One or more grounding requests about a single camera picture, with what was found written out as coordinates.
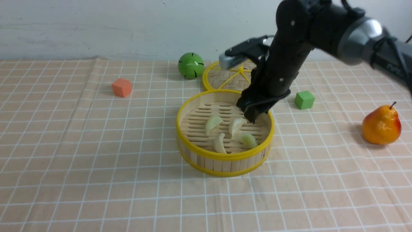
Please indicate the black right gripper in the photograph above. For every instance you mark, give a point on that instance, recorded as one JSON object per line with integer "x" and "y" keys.
{"x": 263, "y": 93}

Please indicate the pale green dumpling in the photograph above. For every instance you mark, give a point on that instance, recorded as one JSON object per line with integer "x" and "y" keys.
{"x": 212, "y": 123}
{"x": 247, "y": 139}

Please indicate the white dumpling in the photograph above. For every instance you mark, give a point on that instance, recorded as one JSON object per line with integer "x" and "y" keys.
{"x": 218, "y": 144}
{"x": 235, "y": 125}

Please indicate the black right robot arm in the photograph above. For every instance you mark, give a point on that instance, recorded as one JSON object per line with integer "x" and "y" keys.
{"x": 343, "y": 32}

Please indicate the yellow rimmed bamboo steamer lid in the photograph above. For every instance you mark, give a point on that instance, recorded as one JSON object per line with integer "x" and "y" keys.
{"x": 235, "y": 79}

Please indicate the white dumpling in tray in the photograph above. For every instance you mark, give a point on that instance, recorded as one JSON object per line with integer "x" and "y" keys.
{"x": 235, "y": 125}

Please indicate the pale green dumpling in tray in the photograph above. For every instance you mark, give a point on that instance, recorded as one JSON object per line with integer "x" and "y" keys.
{"x": 212, "y": 123}

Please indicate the yellow rimmed bamboo steamer tray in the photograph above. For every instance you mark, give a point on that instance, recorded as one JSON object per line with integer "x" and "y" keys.
{"x": 196, "y": 148}

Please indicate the green foam cube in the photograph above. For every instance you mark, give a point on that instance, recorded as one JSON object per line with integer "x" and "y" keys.
{"x": 304, "y": 100}

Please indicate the green toy ball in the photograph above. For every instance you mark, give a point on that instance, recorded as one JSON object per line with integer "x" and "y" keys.
{"x": 190, "y": 65}

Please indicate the orange red toy pear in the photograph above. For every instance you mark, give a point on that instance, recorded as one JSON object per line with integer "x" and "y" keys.
{"x": 382, "y": 126}

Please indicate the orange foam cube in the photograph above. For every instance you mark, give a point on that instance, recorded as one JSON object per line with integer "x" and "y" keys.
{"x": 122, "y": 87}

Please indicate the beige checkered tablecloth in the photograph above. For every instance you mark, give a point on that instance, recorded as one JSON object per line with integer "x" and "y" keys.
{"x": 77, "y": 158}

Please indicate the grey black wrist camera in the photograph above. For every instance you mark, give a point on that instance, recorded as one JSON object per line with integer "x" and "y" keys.
{"x": 252, "y": 49}

